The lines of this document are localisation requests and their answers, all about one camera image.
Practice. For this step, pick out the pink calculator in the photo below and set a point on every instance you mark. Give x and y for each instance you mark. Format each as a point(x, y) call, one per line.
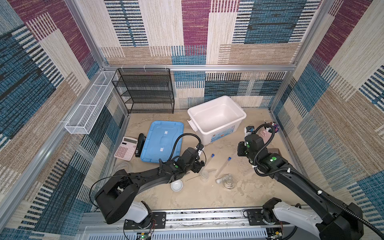
point(126, 149)

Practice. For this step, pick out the white ceramic mortar bowl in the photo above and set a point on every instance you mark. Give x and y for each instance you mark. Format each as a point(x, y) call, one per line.
point(177, 186)

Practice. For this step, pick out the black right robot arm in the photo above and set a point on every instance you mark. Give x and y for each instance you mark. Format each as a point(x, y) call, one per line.
point(329, 218)

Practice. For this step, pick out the black wire shelf rack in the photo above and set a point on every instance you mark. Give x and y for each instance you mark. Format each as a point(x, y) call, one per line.
point(145, 90)

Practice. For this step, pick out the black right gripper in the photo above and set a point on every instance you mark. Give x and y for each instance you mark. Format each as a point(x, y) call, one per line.
point(240, 146)

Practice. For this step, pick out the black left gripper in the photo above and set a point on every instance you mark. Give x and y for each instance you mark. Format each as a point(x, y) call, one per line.
point(198, 166)

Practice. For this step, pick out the pink metal pen bucket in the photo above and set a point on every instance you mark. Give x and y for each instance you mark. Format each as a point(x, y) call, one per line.
point(266, 133)

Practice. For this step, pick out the brown plastic scoop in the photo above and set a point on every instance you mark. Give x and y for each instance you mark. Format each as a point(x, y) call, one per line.
point(274, 151)

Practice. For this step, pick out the blue plastic bin lid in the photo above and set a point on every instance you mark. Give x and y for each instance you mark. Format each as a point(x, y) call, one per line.
point(160, 141)

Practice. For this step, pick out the white plastic storage bin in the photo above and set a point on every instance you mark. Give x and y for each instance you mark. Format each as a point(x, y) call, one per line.
point(216, 119)

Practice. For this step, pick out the clear glass flask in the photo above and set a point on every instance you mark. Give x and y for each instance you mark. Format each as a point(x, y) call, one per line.
point(228, 182)

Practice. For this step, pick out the white mesh wall basket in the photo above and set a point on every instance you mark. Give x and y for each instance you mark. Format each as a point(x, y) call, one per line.
point(87, 112)

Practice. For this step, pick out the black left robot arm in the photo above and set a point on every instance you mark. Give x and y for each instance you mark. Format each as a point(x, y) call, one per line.
point(116, 197)

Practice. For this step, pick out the black stapler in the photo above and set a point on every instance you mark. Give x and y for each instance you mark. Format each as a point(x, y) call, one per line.
point(140, 145)

